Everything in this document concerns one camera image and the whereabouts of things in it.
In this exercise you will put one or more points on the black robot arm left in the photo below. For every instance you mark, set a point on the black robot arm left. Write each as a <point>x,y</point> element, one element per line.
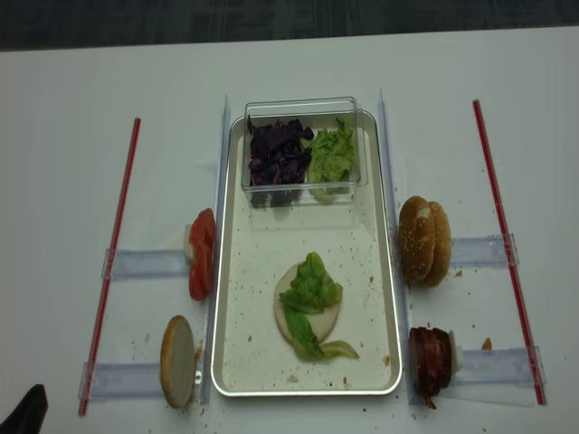
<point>28,415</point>

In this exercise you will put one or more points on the green lettuce in container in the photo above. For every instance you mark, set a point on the green lettuce in container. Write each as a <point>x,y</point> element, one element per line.
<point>332,154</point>

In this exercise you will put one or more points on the lettuce leaf on bun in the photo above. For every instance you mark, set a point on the lettuce leaf on bun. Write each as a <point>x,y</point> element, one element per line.
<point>311,291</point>

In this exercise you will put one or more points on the standing tomato slices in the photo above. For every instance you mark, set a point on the standing tomato slices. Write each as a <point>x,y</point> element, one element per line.
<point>201,238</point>

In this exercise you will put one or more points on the bacon meat stack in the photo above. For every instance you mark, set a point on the bacon meat stack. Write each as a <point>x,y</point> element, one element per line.
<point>433,362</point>

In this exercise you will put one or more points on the white pusher block meat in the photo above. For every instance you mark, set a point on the white pusher block meat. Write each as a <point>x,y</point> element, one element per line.
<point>456,354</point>

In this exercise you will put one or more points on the purple cabbage pieces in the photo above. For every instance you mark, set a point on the purple cabbage pieces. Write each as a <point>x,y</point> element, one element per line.
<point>276,155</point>

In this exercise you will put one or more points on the clear plastic container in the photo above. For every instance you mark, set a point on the clear plastic container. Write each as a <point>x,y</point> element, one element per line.
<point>316,114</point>

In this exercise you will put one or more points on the white metal tray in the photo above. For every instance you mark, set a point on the white metal tray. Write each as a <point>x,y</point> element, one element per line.
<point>250,357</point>

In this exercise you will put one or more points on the bottom bun on tray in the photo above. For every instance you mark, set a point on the bottom bun on tray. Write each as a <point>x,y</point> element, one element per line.
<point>322,324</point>

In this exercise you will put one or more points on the sesame bun front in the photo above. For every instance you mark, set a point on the sesame bun front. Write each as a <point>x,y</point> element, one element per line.
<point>416,238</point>

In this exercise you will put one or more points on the sesame bun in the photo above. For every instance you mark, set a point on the sesame bun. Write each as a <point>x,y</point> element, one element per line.
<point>442,247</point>
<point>416,238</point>

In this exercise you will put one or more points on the sesame bun rear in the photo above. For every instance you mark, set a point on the sesame bun rear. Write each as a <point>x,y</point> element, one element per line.
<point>442,247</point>

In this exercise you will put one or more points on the standing bun half left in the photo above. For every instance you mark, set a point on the standing bun half left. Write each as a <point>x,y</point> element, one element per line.
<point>177,362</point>

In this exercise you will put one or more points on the left red strip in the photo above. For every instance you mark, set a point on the left red strip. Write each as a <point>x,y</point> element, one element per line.
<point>86,381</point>

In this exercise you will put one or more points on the red strip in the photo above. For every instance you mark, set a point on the red strip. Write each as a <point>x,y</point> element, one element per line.
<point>86,381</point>
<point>534,363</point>

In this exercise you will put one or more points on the orange food crumb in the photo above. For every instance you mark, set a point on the orange food crumb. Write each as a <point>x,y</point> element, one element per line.
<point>487,344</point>

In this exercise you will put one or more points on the right red strip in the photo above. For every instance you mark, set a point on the right red strip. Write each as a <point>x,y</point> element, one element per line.
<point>534,363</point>

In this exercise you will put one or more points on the right clear vertical rail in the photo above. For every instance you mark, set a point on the right clear vertical rail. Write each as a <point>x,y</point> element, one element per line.
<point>414,399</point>

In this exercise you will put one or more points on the clear vertical rail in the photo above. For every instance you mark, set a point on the clear vertical rail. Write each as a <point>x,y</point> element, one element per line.
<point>414,399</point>
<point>207,382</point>

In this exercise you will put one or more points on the left clear vertical rail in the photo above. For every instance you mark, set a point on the left clear vertical rail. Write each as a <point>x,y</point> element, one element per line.
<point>207,382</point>

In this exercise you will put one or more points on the upper left clear rail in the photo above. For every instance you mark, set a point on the upper left clear rail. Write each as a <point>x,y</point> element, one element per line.
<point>140,264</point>

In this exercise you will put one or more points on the upper right clear rail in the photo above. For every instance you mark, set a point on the upper right clear rail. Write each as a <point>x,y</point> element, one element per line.
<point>489,251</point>

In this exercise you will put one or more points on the lower left clear rail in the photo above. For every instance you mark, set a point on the lower left clear rail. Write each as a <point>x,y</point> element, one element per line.
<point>107,381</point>

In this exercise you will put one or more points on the lower right clear rail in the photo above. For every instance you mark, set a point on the lower right clear rail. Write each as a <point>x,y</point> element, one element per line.
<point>519,366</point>

